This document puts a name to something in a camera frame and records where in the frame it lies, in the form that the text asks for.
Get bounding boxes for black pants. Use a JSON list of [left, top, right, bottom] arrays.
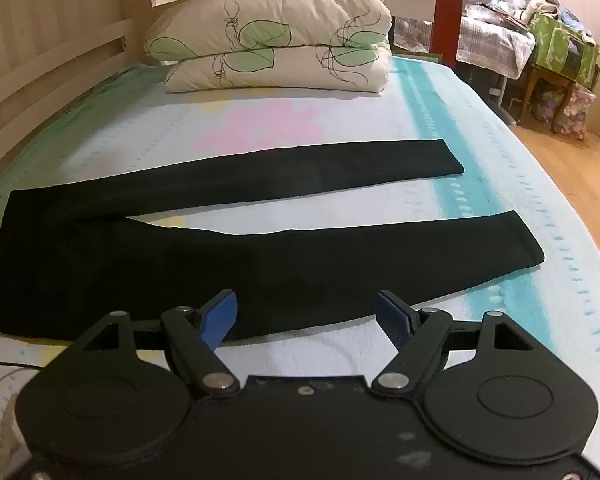
[[0, 137, 546, 344]]

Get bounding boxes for grey checked blanket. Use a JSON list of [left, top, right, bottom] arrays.
[[392, 0, 546, 81]]

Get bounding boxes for floral bag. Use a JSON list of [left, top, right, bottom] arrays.
[[551, 82, 599, 141]]

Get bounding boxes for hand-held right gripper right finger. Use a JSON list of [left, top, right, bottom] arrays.
[[372, 289, 534, 396]]

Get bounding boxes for green patterned bag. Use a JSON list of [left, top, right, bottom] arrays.
[[529, 10, 600, 89]]

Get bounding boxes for leaf print white quilt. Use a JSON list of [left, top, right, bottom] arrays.
[[144, 0, 394, 95]]

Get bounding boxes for brown wooden stool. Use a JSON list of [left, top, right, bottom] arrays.
[[517, 62, 577, 129]]

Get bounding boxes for black cable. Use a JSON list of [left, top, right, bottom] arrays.
[[0, 359, 44, 374]]

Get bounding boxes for red bed post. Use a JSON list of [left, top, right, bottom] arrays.
[[434, 0, 464, 66]]

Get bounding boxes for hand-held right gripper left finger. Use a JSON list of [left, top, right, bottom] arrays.
[[73, 290, 241, 396]]

